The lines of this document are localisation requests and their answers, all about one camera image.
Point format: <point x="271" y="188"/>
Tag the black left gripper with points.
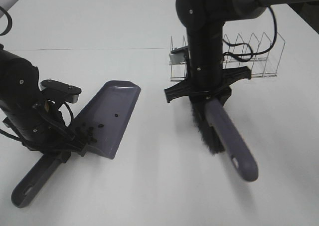
<point x="43" y="129"/>

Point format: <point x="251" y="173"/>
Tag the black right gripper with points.
<point x="221" y="90"/>

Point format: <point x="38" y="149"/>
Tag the pile of coffee beans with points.
<point x="91" y="129"/>

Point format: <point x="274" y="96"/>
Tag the grey hand brush black bristles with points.
<point x="221" y="135"/>

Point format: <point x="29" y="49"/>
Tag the grey plastic dustpan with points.
<point x="115" y="102"/>

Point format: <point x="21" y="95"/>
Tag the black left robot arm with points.
<point x="19" y="89"/>

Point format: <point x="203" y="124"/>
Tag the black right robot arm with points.
<point x="206" y="79"/>

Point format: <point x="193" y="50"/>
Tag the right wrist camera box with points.
<point x="178" y="56"/>

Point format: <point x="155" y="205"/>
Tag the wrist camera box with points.
<point x="178" y="56"/>
<point x="59" y="91"/>

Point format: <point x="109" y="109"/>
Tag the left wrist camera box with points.
<point x="59" y="91"/>

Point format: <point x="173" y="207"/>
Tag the metal wire rack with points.
<point x="262" y="66"/>

